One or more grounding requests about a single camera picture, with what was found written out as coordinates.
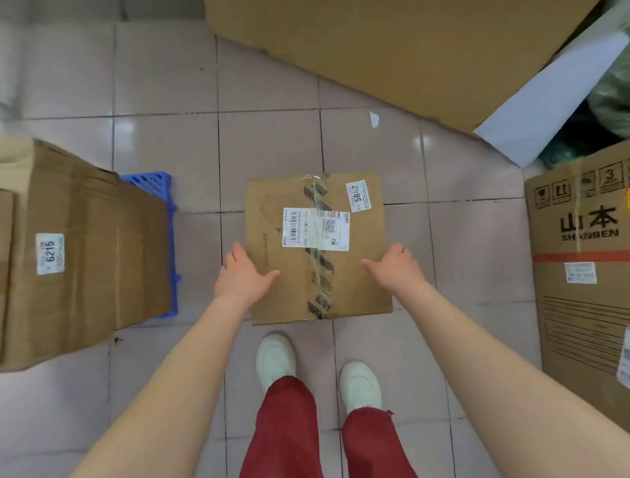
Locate person's left hand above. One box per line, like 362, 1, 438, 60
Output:
214, 241, 282, 309

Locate person's right hand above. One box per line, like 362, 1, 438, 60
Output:
361, 242, 428, 296

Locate taped cardboard parcel with labels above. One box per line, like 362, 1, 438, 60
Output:
244, 172, 394, 326

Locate person's right forearm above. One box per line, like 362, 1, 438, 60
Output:
393, 281, 630, 478

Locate person's left forearm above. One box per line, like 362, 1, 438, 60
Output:
69, 294, 255, 478

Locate white left shoe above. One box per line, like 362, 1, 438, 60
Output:
255, 333, 297, 395

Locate white shoe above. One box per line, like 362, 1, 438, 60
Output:
255, 333, 297, 395
339, 361, 383, 415

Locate white right shoe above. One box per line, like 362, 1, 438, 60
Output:
339, 361, 383, 415

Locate blue plastic crate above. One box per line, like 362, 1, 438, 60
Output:
119, 171, 181, 320

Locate red trousers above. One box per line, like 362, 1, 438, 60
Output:
239, 376, 419, 478

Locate large brown cardboard box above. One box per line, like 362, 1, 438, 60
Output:
0, 137, 171, 373

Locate printed cardboard box orange stripe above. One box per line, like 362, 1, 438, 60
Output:
524, 143, 630, 425

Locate large flat cardboard sheet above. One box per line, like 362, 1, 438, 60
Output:
204, 0, 605, 135

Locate dark green bag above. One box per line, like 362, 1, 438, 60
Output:
538, 101, 622, 171

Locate white flat board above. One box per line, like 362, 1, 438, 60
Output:
473, 31, 630, 169

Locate green woven sack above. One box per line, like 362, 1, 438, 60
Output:
587, 61, 630, 140

